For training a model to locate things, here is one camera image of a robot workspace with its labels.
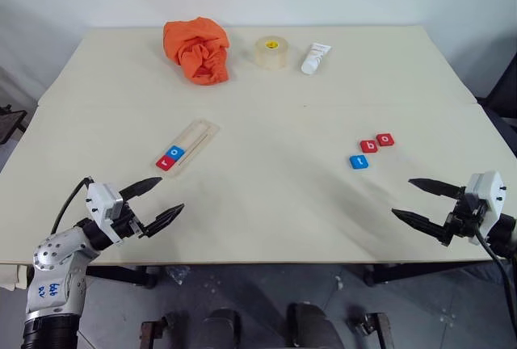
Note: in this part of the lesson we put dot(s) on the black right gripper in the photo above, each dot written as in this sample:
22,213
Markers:
464,215

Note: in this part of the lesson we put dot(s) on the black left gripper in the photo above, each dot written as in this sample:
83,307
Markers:
127,221

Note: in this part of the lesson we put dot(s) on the red letter tile r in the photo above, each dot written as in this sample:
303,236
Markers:
165,162

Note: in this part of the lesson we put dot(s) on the blue letter tile o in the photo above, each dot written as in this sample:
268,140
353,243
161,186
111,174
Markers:
175,153

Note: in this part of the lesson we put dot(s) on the red letter tile o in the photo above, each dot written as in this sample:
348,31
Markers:
385,139

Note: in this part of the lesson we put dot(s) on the wooden letter tray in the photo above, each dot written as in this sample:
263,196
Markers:
198,137

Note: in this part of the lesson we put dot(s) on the red letter tile b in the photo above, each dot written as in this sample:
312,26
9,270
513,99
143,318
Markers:
369,145

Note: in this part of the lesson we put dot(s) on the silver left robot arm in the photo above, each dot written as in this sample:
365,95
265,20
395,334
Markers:
56,260

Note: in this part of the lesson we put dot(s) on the blue letter tile t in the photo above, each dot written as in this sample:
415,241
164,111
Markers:
358,162

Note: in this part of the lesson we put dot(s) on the black table foot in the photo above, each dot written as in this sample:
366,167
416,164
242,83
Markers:
121,274
404,272

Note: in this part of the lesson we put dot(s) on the crumpled clear plastic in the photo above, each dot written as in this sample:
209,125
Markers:
177,274

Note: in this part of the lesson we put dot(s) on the black chair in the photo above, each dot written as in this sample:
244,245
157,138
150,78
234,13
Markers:
503,98

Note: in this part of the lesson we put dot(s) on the dark rounded shape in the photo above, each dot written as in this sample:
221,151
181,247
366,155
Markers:
222,330

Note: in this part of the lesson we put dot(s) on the crumpled orange cloth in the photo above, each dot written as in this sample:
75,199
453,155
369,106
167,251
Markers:
198,50

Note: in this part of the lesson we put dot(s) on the dark stool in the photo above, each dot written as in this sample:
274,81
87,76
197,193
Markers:
10,123

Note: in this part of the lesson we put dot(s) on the white cream tube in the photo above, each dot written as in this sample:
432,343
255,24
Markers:
315,60

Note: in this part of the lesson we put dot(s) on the clear tape roll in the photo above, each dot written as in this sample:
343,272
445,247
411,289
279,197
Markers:
271,56

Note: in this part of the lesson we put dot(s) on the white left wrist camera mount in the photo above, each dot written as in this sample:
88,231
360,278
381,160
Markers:
101,203

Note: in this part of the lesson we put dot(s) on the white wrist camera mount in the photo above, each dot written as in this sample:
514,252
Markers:
101,203
486,191

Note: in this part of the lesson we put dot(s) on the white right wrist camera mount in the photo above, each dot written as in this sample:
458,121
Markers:
486,191

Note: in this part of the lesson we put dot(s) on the rusty metal bracket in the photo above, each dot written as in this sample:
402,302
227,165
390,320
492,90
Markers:
373,329
161,330

